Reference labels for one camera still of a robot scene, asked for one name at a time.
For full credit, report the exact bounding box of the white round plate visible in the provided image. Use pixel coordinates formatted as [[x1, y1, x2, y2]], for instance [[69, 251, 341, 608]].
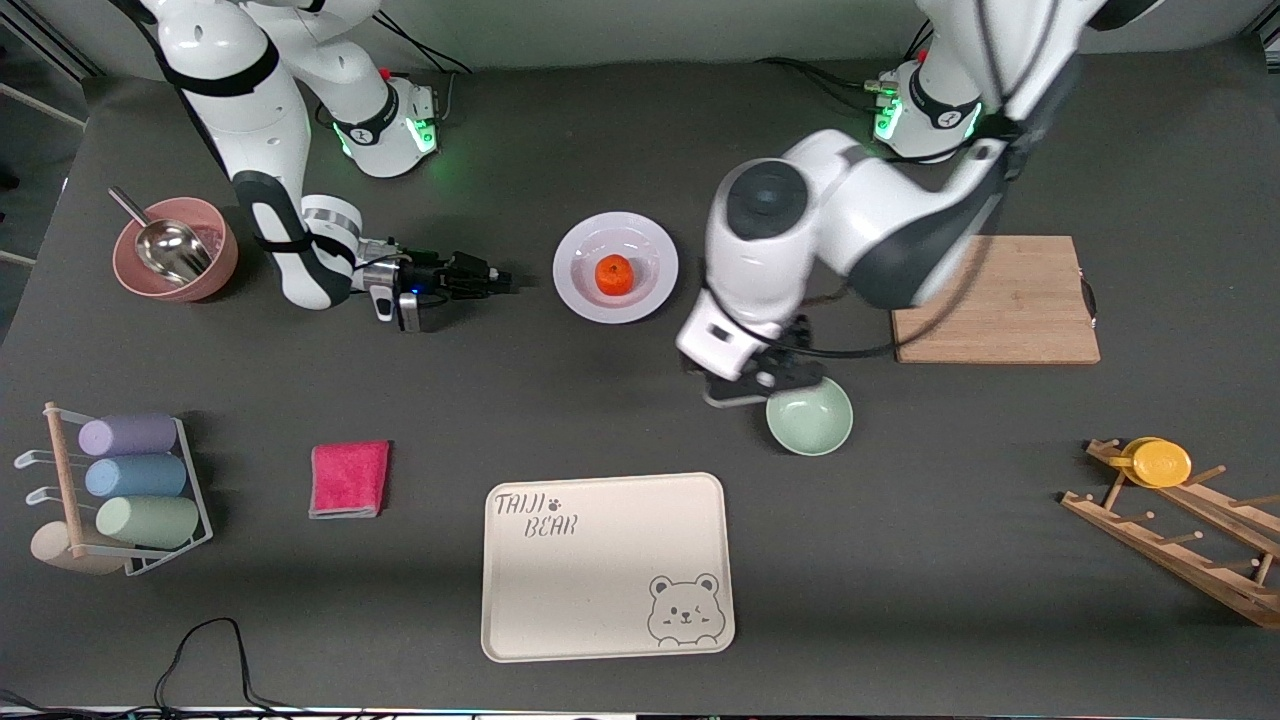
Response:
[[552, 211, 680, 325]]

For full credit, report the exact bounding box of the green bowl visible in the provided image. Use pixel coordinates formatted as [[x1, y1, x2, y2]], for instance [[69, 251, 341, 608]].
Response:
[[765, 378, 855, 457]]

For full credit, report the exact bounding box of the pink folded cloth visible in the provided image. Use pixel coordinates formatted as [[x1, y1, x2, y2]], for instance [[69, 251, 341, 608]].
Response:
[[308, 440, 392, 520]]

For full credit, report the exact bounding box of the wooden cutting board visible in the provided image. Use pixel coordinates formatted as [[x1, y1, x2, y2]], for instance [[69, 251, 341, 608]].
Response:
[[890, 235, 1102, 365]]

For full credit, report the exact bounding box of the metal scoop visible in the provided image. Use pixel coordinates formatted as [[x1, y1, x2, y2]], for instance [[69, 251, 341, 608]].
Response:
[[108, 186, 214, 286]]

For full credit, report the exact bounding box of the cream tray with bear print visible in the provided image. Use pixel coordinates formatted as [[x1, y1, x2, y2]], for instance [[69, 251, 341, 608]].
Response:
[[481, 472, 736, 664]]

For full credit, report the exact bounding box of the pink bowl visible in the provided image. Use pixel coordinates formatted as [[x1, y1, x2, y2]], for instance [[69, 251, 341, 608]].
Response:
[[112, 197, 240, 303]]

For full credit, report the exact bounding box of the purple plastic cup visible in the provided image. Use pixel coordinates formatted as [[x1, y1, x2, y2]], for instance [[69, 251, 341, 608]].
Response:
[[78, 414, 179, 458]]

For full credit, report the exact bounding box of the blue plastic cup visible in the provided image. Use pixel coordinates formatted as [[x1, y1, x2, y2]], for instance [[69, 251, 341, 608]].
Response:
[[84, 455, 188, 499]]

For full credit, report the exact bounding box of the green plastic cup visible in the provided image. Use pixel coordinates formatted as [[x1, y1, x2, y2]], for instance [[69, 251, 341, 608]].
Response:
[[95, 495, 201, 549]]

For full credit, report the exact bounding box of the yellow cup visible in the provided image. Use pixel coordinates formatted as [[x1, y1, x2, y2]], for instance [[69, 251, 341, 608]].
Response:
[[1120, 437, 1193, 489]]

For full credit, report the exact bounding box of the wooden peg drying rack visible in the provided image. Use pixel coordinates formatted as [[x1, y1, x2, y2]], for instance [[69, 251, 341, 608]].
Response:
[[1060, 437, 1280, 631]]

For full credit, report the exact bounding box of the beige plastic cup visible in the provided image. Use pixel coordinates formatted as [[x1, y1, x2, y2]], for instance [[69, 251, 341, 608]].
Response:
[[30, 520, 126, 576]]

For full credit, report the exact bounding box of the black right base cable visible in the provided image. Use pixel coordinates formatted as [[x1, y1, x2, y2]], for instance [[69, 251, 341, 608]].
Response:
[[375, 15, 476, 76]]

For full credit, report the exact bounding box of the black base cable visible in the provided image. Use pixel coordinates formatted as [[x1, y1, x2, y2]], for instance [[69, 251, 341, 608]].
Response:
[[375, 15, 476, 76], [758, 57, 883, 113]]

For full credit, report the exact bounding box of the black left base cable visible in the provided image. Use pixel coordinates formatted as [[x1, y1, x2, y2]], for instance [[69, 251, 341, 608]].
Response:
[[758, 57, 883, 113]]

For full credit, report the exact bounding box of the white wire cup rack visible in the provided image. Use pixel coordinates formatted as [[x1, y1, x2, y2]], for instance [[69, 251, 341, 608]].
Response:
[[14, 402, 214, 578]]

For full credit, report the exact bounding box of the black cable on table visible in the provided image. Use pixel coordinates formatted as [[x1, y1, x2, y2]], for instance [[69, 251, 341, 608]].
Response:
[[155, 618, 301, 713]]

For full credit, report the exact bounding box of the grey metal frame bar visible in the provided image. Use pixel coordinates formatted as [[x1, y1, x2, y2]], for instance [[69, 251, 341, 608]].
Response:
[[0, 80, 89, 131]]

